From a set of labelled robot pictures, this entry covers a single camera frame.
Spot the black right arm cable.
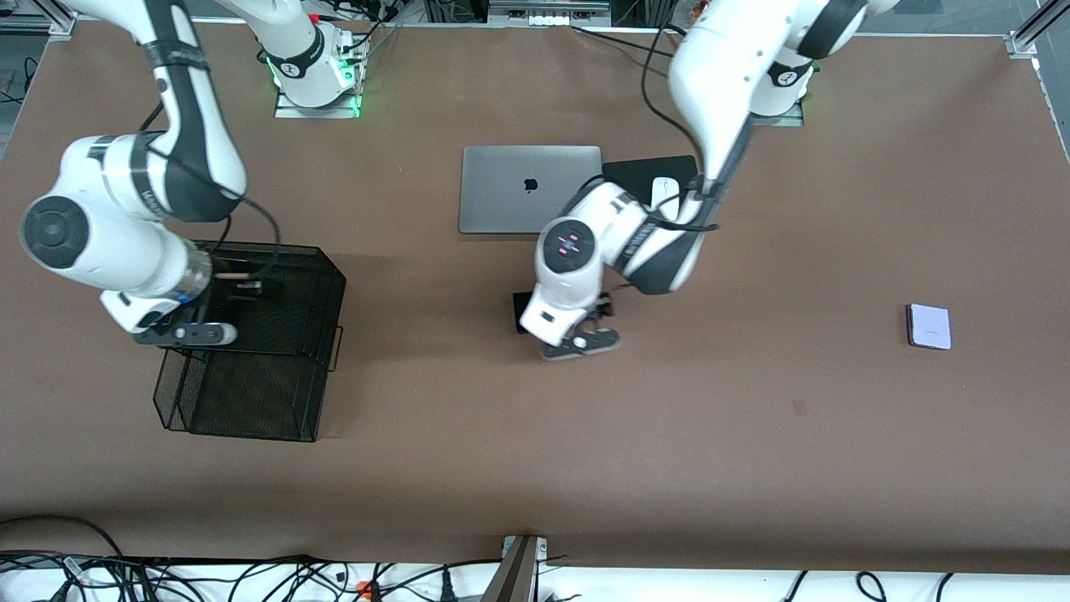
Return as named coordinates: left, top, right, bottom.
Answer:
left=138, top=100, right=283, bottom=285

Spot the black mouse pad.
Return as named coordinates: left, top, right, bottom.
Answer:
left=602, top=155, right=700, bottom=210

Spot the black base cable bundle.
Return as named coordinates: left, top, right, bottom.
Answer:
left=355, top=0, right=406, bottom=64

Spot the long black table cable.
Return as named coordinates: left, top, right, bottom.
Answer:
left=571, top=23, right=682, bottom=58

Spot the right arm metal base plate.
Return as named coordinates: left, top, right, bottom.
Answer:
left=273, top=38, right=369, bottom=120

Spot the black floor cable loop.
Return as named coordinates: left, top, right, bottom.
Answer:
left=0, top=515, right=126, bottom=559

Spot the white computer mouse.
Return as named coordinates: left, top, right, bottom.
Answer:
left=650, top=176, right=680, bottom=223

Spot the grey metal post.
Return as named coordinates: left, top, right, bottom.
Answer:
left=481, top=535, right=548, bottom=602

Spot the black mesh two-tier tray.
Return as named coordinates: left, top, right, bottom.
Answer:
left=153, top=239, right=348, bottom=442

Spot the silver closed laptop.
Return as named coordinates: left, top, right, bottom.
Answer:
left=458, top=145, right=604, bottom=235

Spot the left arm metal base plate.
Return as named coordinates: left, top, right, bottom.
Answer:
left=748, top=100, right=807, bottom=128

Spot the aluminium frame rail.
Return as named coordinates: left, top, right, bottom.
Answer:
left=1007, top=0, right=1070, bottom=59
left=0, top=0, right=78, bottom=36

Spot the white connector strip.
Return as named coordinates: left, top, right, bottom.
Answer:
left=489, top=0, right=611, bottom=28

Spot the lilac flip phone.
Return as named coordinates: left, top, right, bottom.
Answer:
left=906, top=304, right=953, bottom=351

